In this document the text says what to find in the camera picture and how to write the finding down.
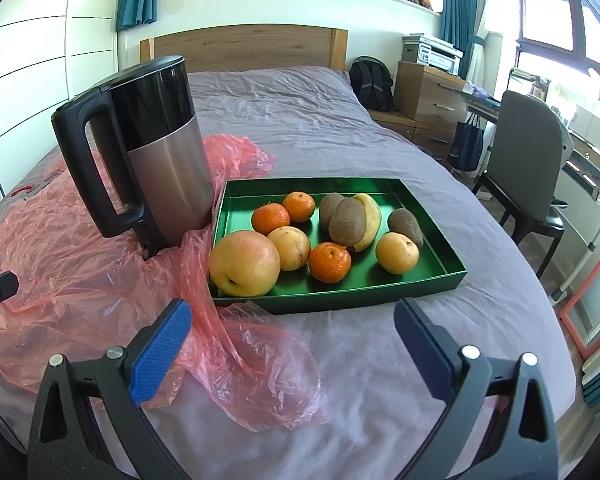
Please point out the glass top desk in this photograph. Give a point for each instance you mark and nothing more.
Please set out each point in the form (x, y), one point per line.
(485, 105)

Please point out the yellow banana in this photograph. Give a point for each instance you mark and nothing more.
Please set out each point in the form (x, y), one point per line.
(372, 220)

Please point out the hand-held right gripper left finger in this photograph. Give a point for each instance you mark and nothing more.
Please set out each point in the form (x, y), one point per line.
(162, 355)

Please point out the navy tote bag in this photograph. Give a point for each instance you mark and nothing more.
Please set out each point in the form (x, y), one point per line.
(466, 147)

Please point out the large pinkish yellow apple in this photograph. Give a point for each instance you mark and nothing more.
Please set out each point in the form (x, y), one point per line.
(245, 264)

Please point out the black backpack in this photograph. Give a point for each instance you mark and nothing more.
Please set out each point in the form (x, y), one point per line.
(372, 85)

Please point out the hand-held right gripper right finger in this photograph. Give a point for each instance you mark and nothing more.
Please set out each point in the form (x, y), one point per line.
(422, 355)

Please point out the brown kiwi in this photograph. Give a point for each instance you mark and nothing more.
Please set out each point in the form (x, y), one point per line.
(405, 225)
(347, 222)
(329, 207)

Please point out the striped pepino melon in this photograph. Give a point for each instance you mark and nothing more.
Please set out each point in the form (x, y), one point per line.
(290, 248)

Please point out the black steel electric kettle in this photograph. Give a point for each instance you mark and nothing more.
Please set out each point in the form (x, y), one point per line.
(165, 170)

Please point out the orange tangerine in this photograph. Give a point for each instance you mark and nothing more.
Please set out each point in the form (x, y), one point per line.
(299, 206)
(330, 262)
(271, 219)

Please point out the green tray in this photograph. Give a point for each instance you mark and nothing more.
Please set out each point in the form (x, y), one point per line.
(240, 210)

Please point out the white floor stand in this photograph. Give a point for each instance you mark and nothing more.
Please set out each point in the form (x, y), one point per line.
(587, 250)

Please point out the orange metal frame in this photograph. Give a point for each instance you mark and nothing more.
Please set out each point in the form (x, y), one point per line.
(580, 292)

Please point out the white wardrobe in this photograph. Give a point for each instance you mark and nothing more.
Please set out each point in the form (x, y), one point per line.
(40, 35)

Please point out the pink plastic sheet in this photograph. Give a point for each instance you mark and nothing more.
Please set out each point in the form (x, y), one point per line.
(80, 270)

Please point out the wooden headboard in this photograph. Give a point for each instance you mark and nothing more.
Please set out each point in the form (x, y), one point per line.
(240, 42)

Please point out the grey office chair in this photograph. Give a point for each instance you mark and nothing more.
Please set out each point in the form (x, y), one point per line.
(522, 150)

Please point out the wooden drawer cabinet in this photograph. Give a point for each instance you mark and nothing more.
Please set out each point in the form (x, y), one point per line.
(430, 95)

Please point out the white printer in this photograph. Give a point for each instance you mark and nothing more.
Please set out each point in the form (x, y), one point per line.
(430, 55)

